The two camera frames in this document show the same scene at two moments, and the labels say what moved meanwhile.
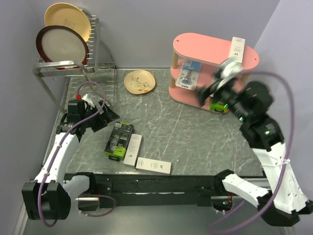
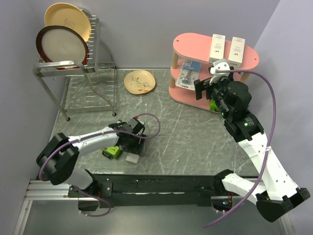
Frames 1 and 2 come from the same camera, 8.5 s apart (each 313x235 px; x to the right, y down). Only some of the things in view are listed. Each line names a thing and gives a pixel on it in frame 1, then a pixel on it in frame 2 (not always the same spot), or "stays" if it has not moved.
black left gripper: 109,116 to 136,149
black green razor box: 218,107 stays
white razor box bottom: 153,165 to 217,51
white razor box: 236,49 stays
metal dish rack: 55,76 stays
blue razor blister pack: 189,76 stays
